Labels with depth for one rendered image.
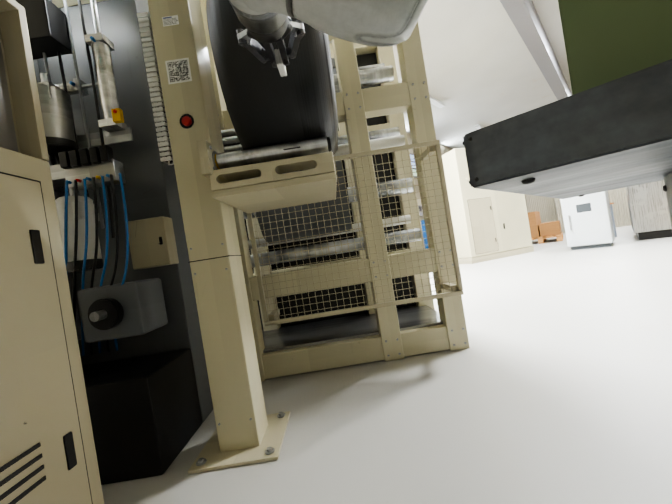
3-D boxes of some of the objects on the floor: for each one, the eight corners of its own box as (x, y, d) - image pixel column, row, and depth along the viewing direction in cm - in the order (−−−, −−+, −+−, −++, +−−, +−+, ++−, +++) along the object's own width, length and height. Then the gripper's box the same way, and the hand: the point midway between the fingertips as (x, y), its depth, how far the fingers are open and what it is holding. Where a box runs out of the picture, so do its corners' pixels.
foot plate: (188, 474, 93) (186, 467, 93) (220, 424, 120) (219, 418, 120) (278, 459, 93) (276, 452, 93) (290, 413, 120) (289, 407, 120)
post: (219, 456, 100) (92, -331, 99) (232, 432, 113) (121, -261, 112) (260, 450, 100) (133, -337, 99) (269, 426, 113) (157, -267, 113)
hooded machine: (616, 246, 466) (603, 159, 466) (567, 251, 504) (555, 170, 504) (615, 242, 518) (603, 164, 518) (571, 246, 557) (559, 174, 556)
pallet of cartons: (568, 237, 809) (563, 207, 808) (562, 241, 711) (556, 207, 711) (527, 242, 871) (522, 214, 871) (516, 246, 774) (511, 215, 773)
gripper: (298, -25, 51) (307, 49, 75) (218, -12, 51) (252, 57, 75) (305, 25, 52) (312, 82, 76) (228, 37, 52) (258, 90, 76)
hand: (280, 63), depth 72 cm, fingers closed
